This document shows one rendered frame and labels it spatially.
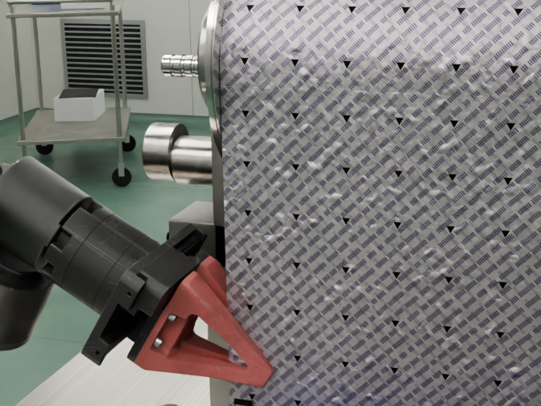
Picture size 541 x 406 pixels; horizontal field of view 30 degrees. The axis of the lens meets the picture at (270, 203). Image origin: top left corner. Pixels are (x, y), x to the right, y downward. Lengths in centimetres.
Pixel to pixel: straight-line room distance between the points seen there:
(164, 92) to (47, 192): 617
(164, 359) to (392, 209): 17
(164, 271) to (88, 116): 503
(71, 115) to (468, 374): 511
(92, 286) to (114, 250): 3
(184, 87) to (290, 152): 616
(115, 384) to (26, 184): 41
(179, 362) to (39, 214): 12
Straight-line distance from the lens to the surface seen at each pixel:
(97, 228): 62
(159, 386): 100
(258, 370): 62
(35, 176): 64
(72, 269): 62
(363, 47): 55
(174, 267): 60
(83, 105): 561
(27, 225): 63
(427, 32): 55
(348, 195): 57
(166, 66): 63
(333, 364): 60
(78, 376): 103
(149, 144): 69
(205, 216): 70
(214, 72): 57
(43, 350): 336
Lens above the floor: 134
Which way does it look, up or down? 16 degrees down
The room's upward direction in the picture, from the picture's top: 1 degrees counter-clockwise
